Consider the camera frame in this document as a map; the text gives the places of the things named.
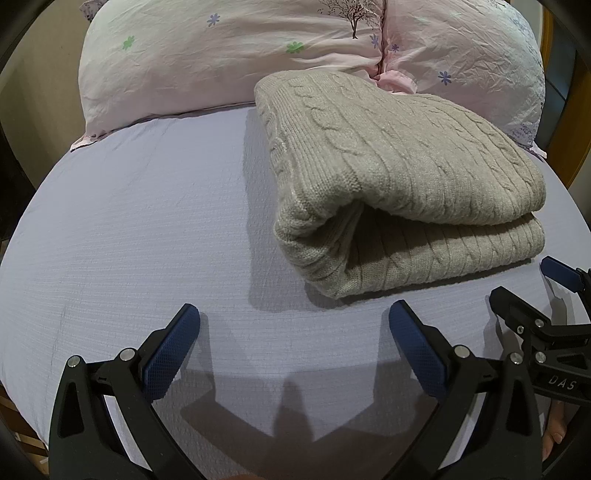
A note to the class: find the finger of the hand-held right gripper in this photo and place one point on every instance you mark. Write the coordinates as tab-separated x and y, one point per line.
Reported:
512	307
559	272

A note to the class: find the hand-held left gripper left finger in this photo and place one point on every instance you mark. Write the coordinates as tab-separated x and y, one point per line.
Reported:
170	353

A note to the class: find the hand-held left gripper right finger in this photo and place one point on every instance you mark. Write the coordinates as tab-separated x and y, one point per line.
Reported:
419	353

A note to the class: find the person's bare foot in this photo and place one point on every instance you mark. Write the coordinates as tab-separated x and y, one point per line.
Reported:
554	429

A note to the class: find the lavender bed sheet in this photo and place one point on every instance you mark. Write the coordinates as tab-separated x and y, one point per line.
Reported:
138	230

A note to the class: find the pink flower print pillow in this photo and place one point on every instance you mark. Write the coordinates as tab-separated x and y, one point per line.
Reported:
466	60

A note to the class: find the pink tree print pillow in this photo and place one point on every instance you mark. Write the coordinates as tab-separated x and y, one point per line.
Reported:
221	50

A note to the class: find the wooden bed frame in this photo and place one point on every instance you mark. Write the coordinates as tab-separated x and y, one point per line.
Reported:
21	431

